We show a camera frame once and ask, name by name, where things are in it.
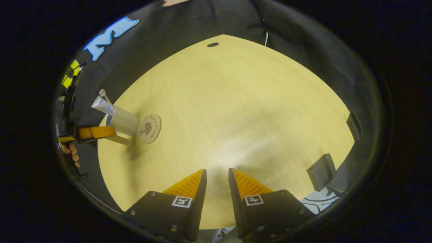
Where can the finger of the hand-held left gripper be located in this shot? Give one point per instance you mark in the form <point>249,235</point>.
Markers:
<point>96,132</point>

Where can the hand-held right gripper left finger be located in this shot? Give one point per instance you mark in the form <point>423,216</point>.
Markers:
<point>199,206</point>

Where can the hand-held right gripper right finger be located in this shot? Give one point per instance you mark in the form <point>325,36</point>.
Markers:
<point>236,206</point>

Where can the white toothpaste tube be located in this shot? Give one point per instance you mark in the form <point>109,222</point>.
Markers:
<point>103,105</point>

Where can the white cup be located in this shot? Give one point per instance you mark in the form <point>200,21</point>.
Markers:
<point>126,123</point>

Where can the round wooden coaster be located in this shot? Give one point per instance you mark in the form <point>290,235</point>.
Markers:
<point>150,129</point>

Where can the wooden desktop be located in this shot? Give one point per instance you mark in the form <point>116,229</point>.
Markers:
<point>236,118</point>

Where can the black square block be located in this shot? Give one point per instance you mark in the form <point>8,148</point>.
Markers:
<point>322,172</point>

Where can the black backdrop cloth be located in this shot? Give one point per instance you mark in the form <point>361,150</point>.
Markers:
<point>168,40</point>

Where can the black desk grommet hole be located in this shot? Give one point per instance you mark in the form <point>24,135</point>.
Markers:
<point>213,44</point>

